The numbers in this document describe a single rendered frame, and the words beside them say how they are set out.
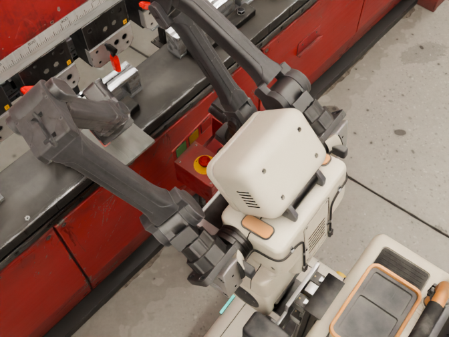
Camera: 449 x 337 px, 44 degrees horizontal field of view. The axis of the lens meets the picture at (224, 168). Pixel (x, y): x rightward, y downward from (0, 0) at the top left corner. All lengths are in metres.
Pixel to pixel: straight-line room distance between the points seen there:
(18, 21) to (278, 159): 0.68
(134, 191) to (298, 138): 0.35
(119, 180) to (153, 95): 0.86
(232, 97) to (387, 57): 1.79
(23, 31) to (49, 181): 0.51
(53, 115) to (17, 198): 0.83
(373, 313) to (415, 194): 1.32
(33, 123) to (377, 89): 2.33
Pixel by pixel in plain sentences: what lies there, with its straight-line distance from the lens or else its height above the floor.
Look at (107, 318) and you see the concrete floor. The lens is 2.46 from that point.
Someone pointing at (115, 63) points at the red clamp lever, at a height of 1.12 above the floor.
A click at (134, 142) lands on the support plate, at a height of 1.00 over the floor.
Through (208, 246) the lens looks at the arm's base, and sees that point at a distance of 1.17.
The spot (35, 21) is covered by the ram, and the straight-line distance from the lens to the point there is 1.44.
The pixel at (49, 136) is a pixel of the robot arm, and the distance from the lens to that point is 0.95.
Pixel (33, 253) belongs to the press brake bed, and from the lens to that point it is 1.81.
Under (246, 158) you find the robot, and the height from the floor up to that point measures 1.38.
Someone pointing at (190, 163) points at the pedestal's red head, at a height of 0.78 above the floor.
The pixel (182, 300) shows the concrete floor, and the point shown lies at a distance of 2.44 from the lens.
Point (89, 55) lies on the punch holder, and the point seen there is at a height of 1.17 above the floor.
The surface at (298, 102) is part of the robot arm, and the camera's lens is 1.34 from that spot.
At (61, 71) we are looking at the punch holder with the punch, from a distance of 1.57.
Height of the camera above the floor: 2.31
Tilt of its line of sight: 59 degrees down
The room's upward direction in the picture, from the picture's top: 2 degrees counter-clockwise
